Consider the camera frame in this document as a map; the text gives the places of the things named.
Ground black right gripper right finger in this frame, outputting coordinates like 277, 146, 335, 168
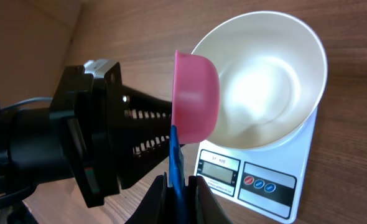
188, 176, 232, 224

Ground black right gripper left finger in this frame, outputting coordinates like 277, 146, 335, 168
126, 173, 167, 224

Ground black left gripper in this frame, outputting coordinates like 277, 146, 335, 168
49, 59, 172, 208

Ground pink scoop blue handle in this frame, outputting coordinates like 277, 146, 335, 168
169, 49, 221, 200

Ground cream white bowl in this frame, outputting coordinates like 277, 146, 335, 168
193, 11, 328, 149

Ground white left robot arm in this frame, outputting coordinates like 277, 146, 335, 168
0, 62, 172, 210

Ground white digital kitchen scale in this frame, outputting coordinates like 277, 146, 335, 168
194, 113, 317, 223

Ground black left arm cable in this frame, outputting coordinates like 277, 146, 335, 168
0, 96, 53, 113

